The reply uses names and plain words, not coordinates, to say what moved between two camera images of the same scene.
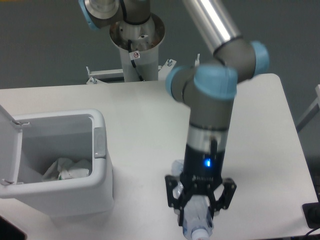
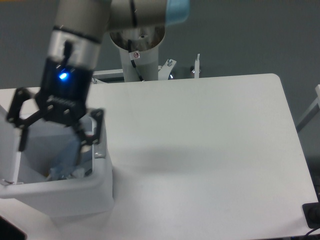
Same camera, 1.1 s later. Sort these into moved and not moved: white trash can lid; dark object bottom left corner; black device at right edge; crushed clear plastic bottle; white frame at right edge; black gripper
Moved: black gripper; crushed clear plastic bottle
Not moved: dark object bottom left corner; black device at right edge; white trash can lid; white frame at right edge
